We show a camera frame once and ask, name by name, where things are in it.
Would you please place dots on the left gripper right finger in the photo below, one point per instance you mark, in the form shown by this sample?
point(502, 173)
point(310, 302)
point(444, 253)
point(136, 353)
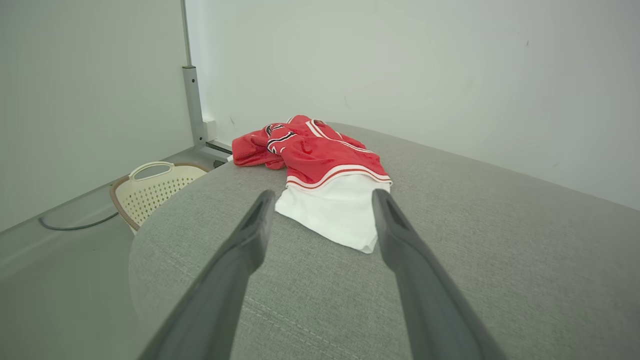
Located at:
point(425, 295)

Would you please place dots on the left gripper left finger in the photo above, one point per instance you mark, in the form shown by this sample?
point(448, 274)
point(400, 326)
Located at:
point(220, 295)

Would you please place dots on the red and white jersey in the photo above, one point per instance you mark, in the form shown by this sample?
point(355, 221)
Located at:
point(320, 155)

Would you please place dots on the cream plastic laundry basket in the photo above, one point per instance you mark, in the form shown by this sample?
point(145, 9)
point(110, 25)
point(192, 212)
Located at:
point(150, 192)

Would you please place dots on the small white wall box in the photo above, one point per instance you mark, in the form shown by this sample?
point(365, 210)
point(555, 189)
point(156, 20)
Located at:
point(209, 130)

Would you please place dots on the grey metal post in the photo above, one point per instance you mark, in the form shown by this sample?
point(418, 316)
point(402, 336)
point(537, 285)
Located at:
point(192, 100)

